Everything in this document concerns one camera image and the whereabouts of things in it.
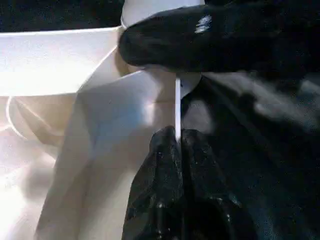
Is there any white plastic table top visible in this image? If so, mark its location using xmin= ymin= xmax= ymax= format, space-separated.
xmin=0 ymin=26 xmax=203 ymax=240

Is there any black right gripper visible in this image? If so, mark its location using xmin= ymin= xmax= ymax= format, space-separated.
xmin=249 ymin=0 xmax=320 ymax=79

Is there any white plastic table leg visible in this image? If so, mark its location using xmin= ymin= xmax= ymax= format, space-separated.
xmin=119 ymin=0 xmax=206 ymax=29

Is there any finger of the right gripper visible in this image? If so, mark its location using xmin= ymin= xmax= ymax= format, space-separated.
xmin=117 ymin=4 xmax=251 ymax=74

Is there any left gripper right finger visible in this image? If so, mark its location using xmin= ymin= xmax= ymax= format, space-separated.
xmin=181 ymin=128 xmax=257 ymax=240

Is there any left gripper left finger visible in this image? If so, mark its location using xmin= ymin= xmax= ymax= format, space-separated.
xmin=121 ymin=125 xmax=186 ymax=240

